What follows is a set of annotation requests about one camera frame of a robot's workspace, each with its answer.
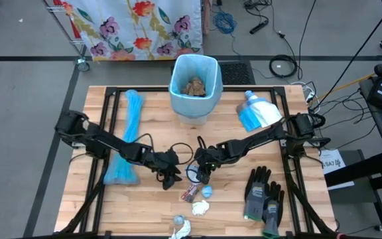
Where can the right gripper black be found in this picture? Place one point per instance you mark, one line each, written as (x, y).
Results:
(209, 157)

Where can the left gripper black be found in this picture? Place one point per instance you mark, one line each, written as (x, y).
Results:
(164, 162)

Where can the white wrapper black print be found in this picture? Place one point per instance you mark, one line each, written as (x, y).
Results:
(192, 173)

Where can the blue plastic ball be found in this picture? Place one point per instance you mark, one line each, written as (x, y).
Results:
(206, 192)

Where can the red black snack wrapper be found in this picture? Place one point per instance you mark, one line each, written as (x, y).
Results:
(190, 193)

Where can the white tissue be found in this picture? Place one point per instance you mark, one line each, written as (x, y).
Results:
(200, 207)
(182, 230)

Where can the grey blue ball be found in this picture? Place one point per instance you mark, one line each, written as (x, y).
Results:
(178, 219)

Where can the long bright blue trash bag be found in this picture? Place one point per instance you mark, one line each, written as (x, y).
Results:
(121, 172)

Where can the white plastic trash bin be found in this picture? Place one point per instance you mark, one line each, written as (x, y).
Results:
(193, 121)

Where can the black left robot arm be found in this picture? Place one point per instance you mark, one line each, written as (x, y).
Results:
(104, 140)

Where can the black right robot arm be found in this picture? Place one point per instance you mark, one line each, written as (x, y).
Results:
(254, 139)

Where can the blue bag roll white wrapper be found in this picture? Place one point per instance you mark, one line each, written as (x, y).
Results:
(264, 111)

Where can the grey black work glove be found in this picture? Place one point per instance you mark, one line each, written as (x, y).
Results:
(272, 212)
(256, 196)

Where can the white power strip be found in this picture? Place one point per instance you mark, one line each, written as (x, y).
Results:
(309, 94)

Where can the white paper sign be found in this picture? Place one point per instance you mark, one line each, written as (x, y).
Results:
(338, 158)

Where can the floral printed cloth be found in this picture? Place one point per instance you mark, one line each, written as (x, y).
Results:
(134, 30)

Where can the black metal stand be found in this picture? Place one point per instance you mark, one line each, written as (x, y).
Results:
(360, 169)

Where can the pink hanging cloth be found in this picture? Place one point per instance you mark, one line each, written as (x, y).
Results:
(207, 18)

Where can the black power strip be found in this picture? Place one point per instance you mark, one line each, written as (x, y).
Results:
(259, 27)

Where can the black desk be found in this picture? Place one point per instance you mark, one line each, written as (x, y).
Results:
(376, 123)

